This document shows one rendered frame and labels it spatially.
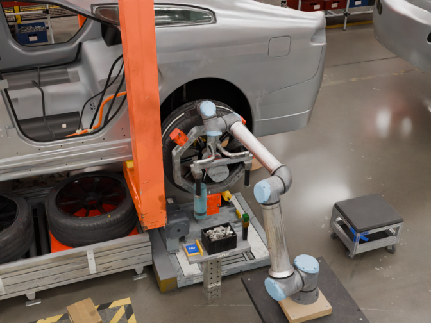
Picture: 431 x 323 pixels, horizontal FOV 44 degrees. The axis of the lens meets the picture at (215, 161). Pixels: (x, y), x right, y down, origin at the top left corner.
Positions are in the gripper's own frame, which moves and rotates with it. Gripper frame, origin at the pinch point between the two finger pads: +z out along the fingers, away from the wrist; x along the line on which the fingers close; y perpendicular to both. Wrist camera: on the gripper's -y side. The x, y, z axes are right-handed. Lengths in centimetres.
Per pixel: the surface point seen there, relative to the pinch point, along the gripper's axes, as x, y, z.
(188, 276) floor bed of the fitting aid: -111, -41, 14
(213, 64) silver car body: 24.7, 23.2, 8.7
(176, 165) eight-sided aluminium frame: -31.0, -24.2, -1.8
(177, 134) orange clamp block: -10.8, -18.3, -12.6
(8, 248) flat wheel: -48, -147, 17
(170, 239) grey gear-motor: -85, -43, 29
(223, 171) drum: -43.8, 2.9, -11.3
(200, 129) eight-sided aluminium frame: -12.8, -2.8, -11.1
